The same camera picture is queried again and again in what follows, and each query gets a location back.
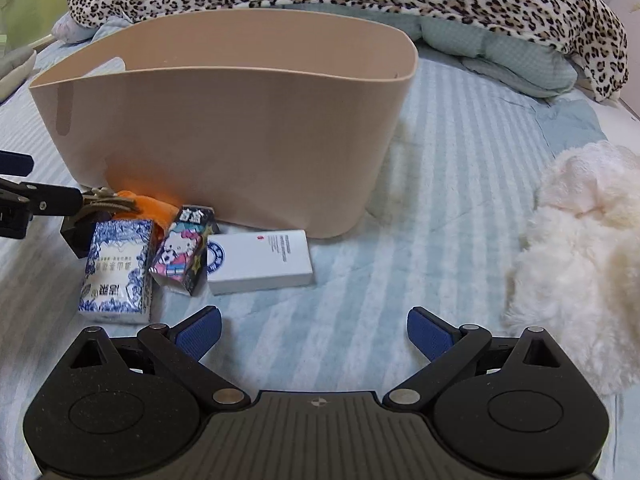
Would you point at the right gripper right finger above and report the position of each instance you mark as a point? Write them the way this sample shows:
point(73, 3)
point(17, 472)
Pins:
point(451, 353)

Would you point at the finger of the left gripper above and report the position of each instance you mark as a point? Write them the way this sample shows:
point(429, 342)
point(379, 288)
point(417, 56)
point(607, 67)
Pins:
point(16, 164)
point(80, 211)

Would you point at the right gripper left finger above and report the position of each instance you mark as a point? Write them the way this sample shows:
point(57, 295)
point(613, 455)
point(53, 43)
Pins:
point(176, 353)

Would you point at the orange sock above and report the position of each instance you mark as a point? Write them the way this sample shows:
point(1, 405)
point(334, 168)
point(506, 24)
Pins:
point(149, 208)

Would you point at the Hello Kitty small box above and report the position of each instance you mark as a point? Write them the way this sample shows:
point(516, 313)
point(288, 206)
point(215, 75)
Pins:
point(179, 261)

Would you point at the blue white tissue pack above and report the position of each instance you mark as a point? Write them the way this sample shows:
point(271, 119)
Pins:
point(117, 287)

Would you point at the white rectangular box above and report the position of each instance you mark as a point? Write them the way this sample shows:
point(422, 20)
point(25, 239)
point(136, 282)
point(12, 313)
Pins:
point(245, 262)

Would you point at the grey plush cushion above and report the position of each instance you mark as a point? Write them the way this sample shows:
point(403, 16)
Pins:
point(16, 67)

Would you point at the blue striped bed sheet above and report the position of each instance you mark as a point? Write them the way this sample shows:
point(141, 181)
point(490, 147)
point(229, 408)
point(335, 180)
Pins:
point(441, 230)

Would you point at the light pink pillow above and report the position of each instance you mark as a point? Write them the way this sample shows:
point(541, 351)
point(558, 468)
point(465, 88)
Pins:
point(69, 32)

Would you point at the white plush toy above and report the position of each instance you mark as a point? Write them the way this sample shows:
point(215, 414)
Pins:
point(577, 274)

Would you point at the beige plastic storage bin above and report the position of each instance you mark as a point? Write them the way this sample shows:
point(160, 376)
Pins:
point(277, 119)

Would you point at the teal quilted comforter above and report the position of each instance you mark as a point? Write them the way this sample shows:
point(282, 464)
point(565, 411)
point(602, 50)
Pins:
point(537, 71)

